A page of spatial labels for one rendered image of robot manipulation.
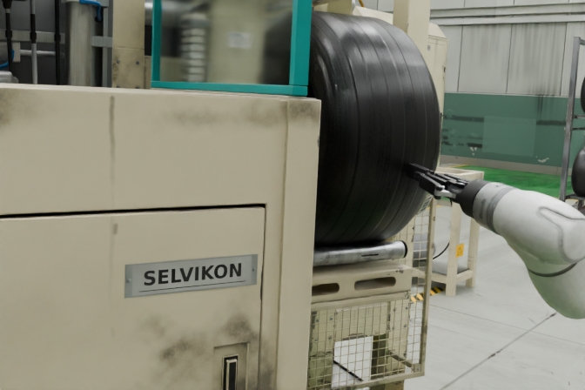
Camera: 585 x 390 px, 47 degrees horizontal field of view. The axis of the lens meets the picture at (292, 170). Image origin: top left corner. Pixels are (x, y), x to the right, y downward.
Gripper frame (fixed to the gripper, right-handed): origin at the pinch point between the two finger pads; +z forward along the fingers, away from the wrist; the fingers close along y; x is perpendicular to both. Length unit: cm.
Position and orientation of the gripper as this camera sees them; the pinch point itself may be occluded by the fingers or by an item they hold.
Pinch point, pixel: (420, 174)
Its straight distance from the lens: 145.8
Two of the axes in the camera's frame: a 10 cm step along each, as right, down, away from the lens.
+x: -1.1, 9.6, 2.4
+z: -4.6, -2.6, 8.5
